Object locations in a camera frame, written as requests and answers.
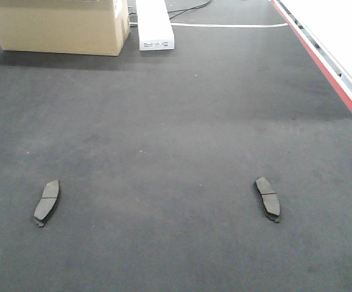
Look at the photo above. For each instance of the white conveyor side panel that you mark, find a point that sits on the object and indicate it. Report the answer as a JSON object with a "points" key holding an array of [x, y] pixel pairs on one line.
{"points": [[325, 30]]}

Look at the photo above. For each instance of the grey brake pad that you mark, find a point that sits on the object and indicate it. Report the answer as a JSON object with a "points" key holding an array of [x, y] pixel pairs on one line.
{"points": [[269, 199], [47, 203]]}

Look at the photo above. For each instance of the long white box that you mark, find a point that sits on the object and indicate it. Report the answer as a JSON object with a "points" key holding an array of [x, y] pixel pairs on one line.
{"points": [[154, 27]]}

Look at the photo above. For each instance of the cardboard box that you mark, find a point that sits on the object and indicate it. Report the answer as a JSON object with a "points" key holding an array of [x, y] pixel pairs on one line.
{"points": [[67, 27]]}

